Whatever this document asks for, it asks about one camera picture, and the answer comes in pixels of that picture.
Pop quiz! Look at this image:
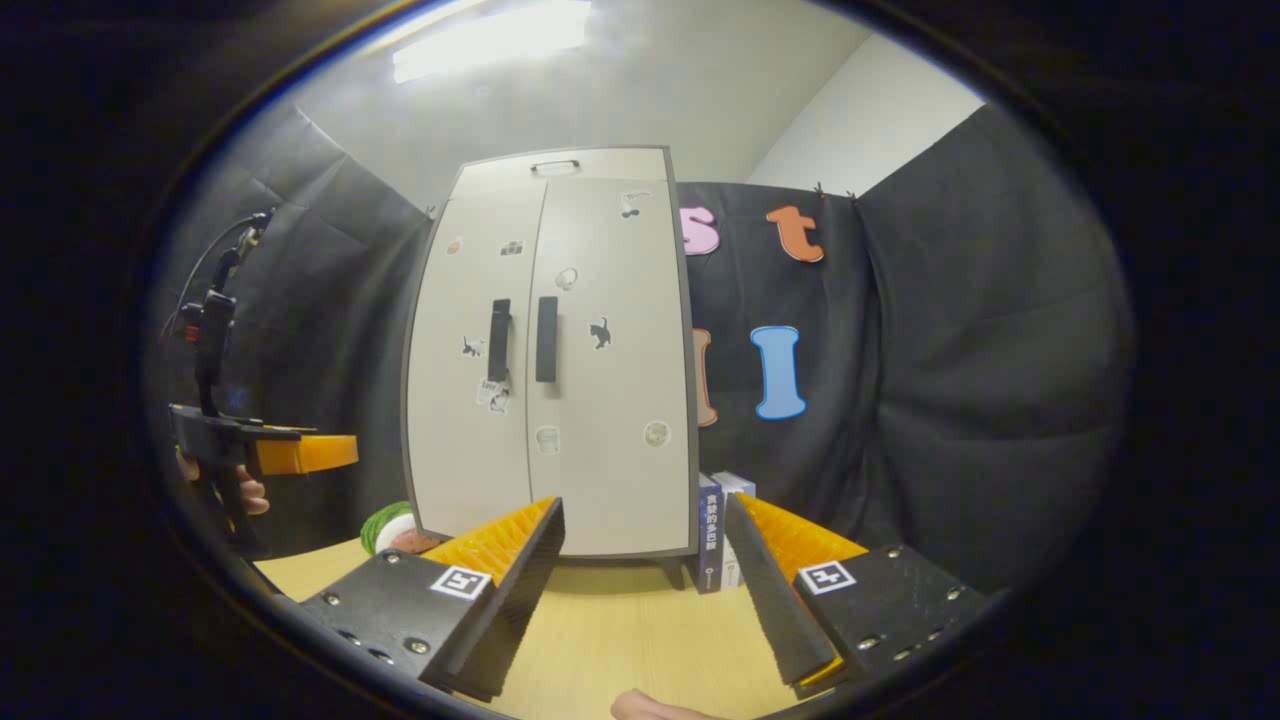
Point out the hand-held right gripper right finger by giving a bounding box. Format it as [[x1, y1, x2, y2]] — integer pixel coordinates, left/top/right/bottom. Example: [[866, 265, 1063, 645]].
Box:
[[722, 490, 991, 699]]

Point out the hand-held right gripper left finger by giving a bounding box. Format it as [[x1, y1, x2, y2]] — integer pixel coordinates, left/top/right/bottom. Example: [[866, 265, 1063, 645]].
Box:
[[275, 495, 568, 703]]

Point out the white cabinet door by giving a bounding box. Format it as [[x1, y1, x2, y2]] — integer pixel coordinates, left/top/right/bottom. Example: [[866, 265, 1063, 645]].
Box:
[[525, 175, 698, 559], [405, 180, 549, 541]]

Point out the white shoe cabinet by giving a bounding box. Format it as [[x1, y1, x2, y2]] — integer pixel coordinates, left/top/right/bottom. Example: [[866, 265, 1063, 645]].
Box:
[[400, 145, 701, 591]]

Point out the dark blue book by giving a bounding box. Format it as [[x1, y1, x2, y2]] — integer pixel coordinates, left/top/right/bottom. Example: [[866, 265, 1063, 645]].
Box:
[[697, 474, 727, 595]]

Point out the watermelon slice toy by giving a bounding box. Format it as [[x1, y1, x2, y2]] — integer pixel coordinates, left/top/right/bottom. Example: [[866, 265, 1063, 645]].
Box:
[[360, 500, 443, 557]]

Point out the black backdrop cloth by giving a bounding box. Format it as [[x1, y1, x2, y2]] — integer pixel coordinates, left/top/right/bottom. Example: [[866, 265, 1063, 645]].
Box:
[[150, 100, 1136, 596]]

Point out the black cable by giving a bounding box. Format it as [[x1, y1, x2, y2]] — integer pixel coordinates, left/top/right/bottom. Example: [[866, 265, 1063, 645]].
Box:
[[170, 210, 276, 336]]

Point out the black door handle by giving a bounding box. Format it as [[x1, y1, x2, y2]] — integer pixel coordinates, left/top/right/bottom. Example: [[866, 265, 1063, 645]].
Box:
[[487, 298, 513, 383], [535, 296, 559, 383]]

